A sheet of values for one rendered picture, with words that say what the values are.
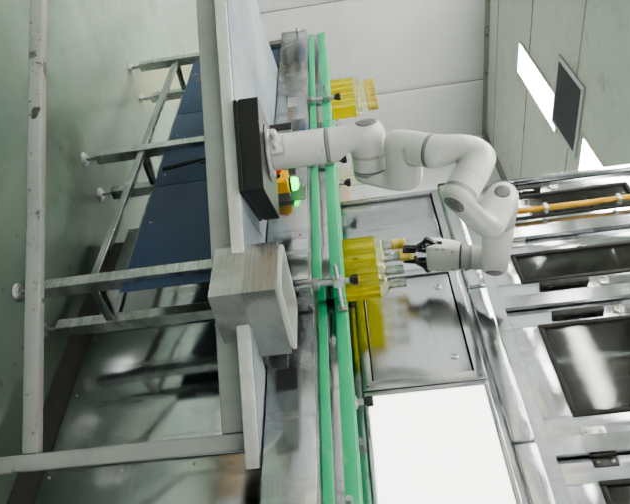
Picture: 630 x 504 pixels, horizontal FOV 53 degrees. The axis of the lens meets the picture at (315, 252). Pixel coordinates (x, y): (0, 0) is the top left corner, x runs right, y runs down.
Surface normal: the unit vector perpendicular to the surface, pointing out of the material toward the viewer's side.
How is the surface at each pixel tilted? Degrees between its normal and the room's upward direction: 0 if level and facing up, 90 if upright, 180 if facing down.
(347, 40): 90
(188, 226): 90
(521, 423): 90
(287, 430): 90
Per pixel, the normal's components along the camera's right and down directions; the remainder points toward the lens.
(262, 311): 0.01, 0.65
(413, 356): -0.14, -0.76
